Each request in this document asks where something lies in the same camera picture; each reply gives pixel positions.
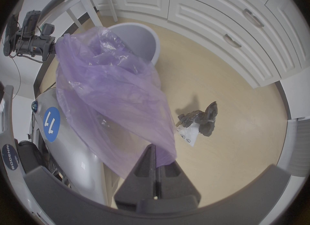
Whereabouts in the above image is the white wardrobe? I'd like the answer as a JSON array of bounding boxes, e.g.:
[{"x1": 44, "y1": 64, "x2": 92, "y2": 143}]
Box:
[{"x1": 96, "y1": 0, "x2": 306, "y2": 89}]

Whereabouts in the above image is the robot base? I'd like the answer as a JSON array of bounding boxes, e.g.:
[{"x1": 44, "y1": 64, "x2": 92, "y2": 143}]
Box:
[{"x1": 0, "y1": 85, "x2": 109, "y2": 207}]

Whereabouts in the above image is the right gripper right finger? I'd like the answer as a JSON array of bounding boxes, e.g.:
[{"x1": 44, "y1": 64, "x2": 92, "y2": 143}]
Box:
[{"x1": 157, "y1": 161, "x2": 201, "y2": 206}]

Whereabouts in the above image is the white trash bin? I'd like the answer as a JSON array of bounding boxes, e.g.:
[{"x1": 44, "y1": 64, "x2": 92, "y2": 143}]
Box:
[{"x1": 107, "y1": 22, "x2": 160, "y2": 66}]

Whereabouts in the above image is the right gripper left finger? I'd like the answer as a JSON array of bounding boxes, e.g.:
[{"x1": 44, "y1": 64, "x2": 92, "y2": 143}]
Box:
[{"x1": 114, "y1": 144, "x2": 155, "y2": 209}]

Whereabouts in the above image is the purple plastic bag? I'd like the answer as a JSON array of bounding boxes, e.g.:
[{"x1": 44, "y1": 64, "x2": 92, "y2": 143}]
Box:
[{"x1": 55, "y1": 27, "x2": 178, "y2": 180}]

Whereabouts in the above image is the black plastic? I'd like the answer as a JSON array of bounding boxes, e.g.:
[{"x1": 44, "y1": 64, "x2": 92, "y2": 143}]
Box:
[{"x1": 176, "y1": 101, "x2": 218, "y2": 137}]

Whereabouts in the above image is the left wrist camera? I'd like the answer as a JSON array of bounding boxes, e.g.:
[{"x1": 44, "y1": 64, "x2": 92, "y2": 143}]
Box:
[{"x1": 40, "y1": 23, "x2": 56, "y2": 41}]

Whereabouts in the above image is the white printed wrapper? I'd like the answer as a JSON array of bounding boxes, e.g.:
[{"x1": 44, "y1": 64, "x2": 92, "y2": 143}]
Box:
[{"x1": 176, "y1": 122, "x2": 200, "y2": 146}]

